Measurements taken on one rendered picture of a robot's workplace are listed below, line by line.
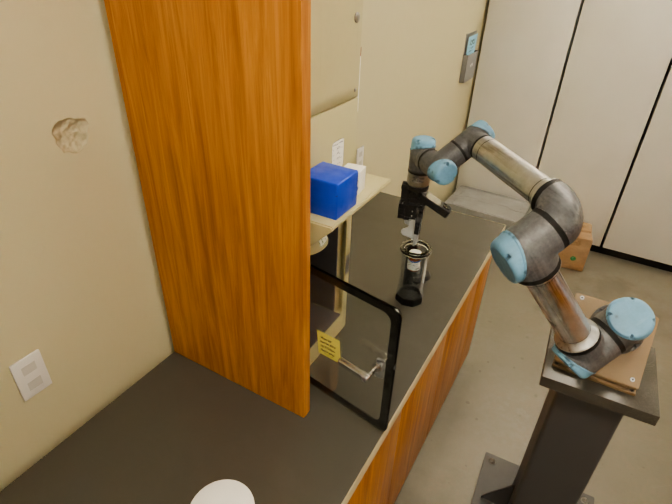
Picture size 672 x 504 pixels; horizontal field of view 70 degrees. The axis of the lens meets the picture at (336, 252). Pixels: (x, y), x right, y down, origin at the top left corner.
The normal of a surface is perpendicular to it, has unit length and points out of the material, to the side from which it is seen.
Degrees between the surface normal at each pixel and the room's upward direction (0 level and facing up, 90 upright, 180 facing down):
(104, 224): 90
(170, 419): 0
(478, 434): 0
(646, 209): 90
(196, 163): 90
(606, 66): 90
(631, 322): 38
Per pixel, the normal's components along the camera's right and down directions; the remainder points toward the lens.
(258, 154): -0.50, 0.45
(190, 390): 0.03, -0.84
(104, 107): 0.86, 0.29
